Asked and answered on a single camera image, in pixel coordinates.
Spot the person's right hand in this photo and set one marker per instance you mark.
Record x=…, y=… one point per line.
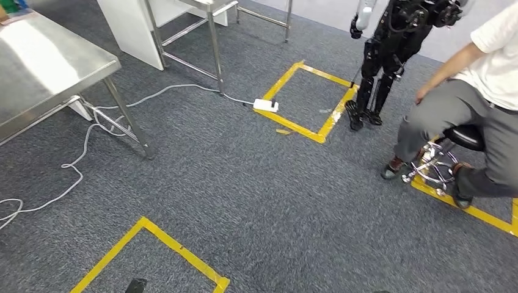
x=423, y=94

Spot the person's right forearm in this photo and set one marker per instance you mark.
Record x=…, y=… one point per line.
x=449, y=68

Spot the black humanoid robot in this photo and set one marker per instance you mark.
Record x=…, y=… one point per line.
x=396, y=44

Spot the black stool chrome base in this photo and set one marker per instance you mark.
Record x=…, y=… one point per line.
x=465, y=137

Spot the person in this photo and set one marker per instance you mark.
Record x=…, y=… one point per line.
x=497, y=121

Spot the white paper scrap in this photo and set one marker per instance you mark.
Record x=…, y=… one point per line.
x=325, y=111

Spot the yellow floor tape square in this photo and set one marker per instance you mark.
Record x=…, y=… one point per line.
x=182, y=246
x=295, y=125
x=485, y=216

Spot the yellow tape scrap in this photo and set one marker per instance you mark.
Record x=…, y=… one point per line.
x=283, y=132

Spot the white power strip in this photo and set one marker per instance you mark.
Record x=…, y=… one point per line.
x=265, y=106

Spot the stainless steel table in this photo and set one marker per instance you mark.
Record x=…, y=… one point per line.
x=215, y=48
x=40, y=60

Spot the dark robot left foot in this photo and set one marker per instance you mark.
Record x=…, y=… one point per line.
x=136, y=286

